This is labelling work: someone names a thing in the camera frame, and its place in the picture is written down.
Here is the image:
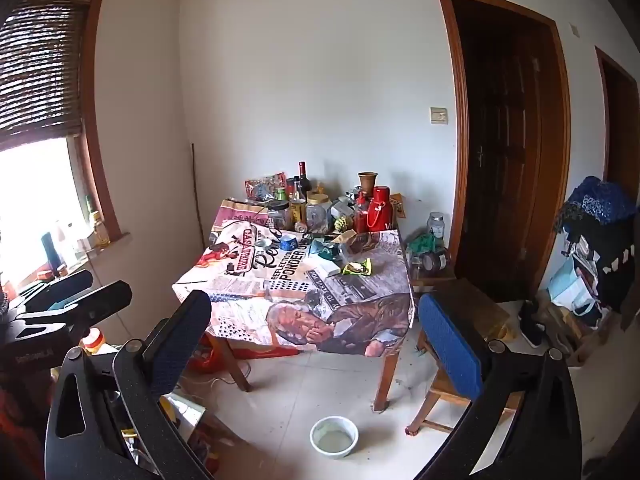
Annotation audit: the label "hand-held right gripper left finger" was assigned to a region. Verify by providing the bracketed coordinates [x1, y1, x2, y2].
[45, 289, 221, 480]

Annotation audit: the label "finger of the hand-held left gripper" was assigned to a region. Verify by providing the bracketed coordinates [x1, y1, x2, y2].
[12, 280, 133, 333]
[20, 269, 96, 313]

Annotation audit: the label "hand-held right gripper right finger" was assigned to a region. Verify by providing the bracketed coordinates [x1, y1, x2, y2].
[417, 290, 583, 480]

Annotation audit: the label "yellow green snack wrapper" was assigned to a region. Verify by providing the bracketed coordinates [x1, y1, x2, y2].
[341, 258, 375, 277]

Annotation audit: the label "clear plastic container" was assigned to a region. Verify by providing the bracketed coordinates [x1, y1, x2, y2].
[332, 242, 363, 263]

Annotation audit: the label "white bowl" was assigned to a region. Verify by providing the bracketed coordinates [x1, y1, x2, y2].
[310, 416, 359, 459]

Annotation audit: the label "dark green wrapper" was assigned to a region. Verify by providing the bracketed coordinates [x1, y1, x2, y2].
[309, 237, 341, 261]

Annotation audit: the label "red plastic basin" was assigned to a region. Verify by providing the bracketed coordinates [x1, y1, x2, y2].
[187, 332, 221, 376]

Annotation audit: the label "dark teal flask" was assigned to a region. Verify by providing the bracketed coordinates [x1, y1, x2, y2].
[42, 232, 61, 273]

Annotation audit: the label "wooden chair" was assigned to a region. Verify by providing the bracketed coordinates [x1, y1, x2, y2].
[407, 330, 526, 436]

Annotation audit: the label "orange capped bottle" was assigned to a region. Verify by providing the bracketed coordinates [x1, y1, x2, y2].
[82, 327, 106, 356]

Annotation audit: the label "wooden stool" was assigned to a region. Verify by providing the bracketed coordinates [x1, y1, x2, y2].
[442, 277, 511, 341]

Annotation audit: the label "yellow liquor bottle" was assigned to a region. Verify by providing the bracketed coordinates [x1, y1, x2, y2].
[91, 210, 110, 248]

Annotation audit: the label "small side table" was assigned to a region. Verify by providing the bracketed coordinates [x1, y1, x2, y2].
[407, 230, 458, 293]

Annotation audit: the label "wooden table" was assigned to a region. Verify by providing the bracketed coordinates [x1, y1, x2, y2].
[200, 200, 416, 413]

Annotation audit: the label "glass mirror panel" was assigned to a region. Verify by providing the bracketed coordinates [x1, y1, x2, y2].
[165, 392, 208, 441]

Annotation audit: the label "printed tablecloth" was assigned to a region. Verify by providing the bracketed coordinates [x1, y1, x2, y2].
[172, 220, 416, 358]

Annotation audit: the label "flat orange box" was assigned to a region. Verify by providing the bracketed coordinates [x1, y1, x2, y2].
[232, 345, 301, 361]

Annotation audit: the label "black shoes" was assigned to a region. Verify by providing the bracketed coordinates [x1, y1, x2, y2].
[517, 300, 546, 348]

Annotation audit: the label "crumpled foil bundle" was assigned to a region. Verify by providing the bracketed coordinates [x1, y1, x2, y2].
[417, 250, 453, 273]

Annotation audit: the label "green net cloth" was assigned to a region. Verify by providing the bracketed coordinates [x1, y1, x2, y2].
[406, 232, 436, 256]

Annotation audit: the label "wooden rack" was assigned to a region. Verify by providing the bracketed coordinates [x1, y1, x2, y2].
[542, 300, 616, 366]

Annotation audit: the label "thin wooden stick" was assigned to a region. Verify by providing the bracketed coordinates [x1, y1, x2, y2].
[191, 143, 202, 256]

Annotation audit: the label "light blue paper bag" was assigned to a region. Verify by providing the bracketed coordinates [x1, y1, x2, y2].
[547, 257, 598, 316]

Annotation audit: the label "pink printed bag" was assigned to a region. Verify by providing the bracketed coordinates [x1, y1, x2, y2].
[215, 199, 273, 233]

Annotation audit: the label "red thermos jug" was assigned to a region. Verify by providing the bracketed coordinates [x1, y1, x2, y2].
[366, 186, 396, 233]

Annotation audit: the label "red sauce bottle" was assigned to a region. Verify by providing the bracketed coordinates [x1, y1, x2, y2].
[354, 191, 371, 233]

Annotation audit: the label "black lid jar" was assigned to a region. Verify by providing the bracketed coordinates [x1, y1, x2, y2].
[267, 200, 292, 231]

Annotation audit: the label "red nut snack bag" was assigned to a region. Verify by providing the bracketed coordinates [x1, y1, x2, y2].
[244, 174, 287, 201]

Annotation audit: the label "clear yellow label bottle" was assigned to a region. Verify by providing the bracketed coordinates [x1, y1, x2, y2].
[290, 176, 308, 233]

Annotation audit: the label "black cloth white triangles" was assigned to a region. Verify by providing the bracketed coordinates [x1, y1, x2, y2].
[565, 220, 636, 311]

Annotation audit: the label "gold lid jar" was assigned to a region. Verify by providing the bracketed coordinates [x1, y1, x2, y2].
[306, 193, 333, 233]

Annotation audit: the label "dark wooden door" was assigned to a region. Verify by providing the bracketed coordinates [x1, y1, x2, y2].
[452, 0, 543, 301]

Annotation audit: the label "blue knit cloth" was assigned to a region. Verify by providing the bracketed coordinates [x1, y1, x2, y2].
[567, 176, 637, 226]

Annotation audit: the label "bamboo window blind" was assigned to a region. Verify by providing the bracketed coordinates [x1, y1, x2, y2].
[0, 2, 88, 151]

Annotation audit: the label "white cable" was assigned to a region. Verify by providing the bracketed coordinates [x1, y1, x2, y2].
[182, 360, 251, 391]

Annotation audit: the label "wooden window frame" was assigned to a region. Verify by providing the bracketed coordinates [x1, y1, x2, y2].
[30, 0, 124, 243]

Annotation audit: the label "brown door frame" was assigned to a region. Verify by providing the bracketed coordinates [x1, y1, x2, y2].
[595, 46, 640, 191]
[436, 0, 572, 306]

